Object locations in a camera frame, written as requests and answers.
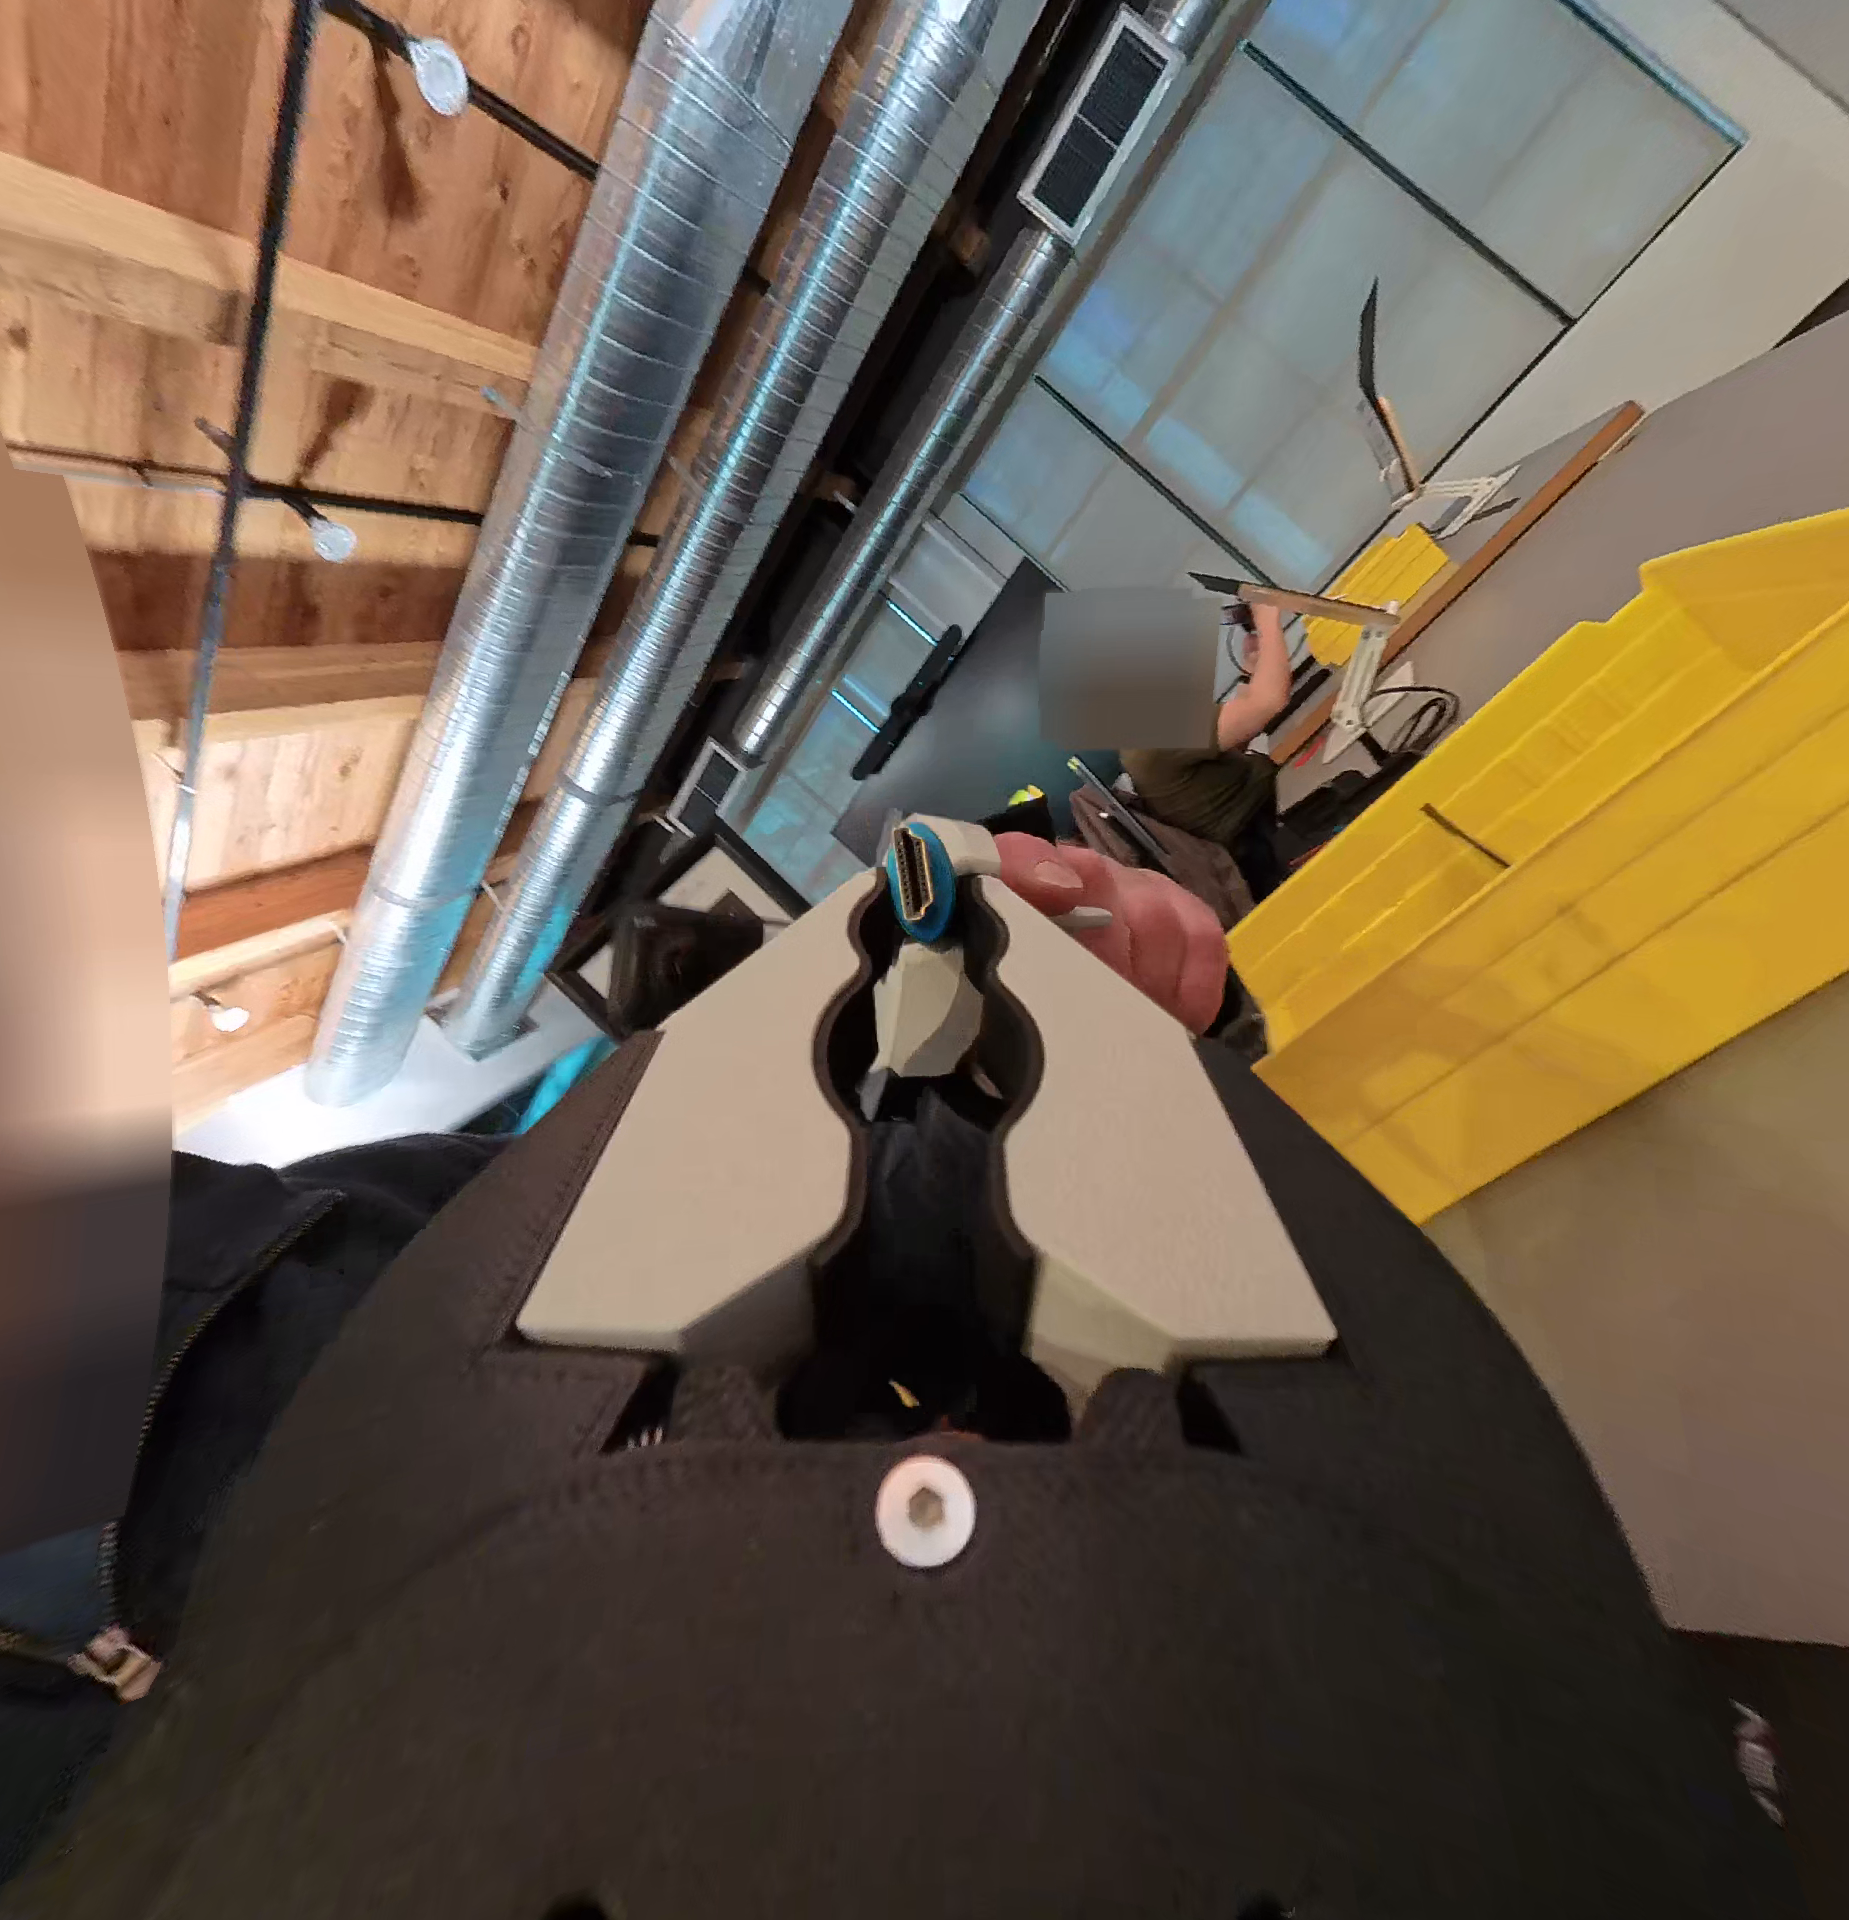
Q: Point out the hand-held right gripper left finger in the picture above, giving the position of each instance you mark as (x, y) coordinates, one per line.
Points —
(686, 1186)

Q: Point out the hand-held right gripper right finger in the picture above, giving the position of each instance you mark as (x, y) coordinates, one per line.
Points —
(1165, 1202)

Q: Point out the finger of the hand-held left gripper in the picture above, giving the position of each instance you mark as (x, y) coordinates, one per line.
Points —
(971, 848)
(924, 1013)

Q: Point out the yellow plastic bin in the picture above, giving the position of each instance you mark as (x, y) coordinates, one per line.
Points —
(1613, 901)
(1375, 593)

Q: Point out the black monitor screen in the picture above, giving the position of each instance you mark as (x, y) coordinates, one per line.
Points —
(1000, 720)

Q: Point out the black webcam bar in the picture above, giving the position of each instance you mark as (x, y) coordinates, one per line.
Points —
(909, 706)

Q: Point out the person's dark top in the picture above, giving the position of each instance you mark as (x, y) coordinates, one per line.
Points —
(264, 1350)

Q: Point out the silver ventilation ducts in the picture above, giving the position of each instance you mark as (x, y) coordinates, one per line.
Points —
(594, 526)

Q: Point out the white panel stand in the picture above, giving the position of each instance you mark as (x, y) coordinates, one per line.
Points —
(1457, 491)

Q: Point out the wood-rimmed black panel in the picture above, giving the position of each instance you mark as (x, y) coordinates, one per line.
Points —
(1375, 375)

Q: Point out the wood-edged grey table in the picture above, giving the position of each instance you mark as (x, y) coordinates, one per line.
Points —
(1539, 510)

